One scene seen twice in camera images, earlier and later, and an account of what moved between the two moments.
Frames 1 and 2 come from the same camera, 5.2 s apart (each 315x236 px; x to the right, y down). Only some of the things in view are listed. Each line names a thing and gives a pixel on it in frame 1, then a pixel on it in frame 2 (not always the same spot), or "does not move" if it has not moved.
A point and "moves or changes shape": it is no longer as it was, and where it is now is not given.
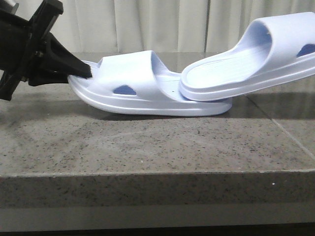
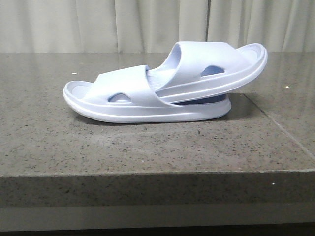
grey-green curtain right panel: (228, 21) does not move
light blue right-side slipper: (275, 48) -> (194, 69)
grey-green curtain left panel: (133, 26) does not move
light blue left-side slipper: (138, 83) moves or changes shape
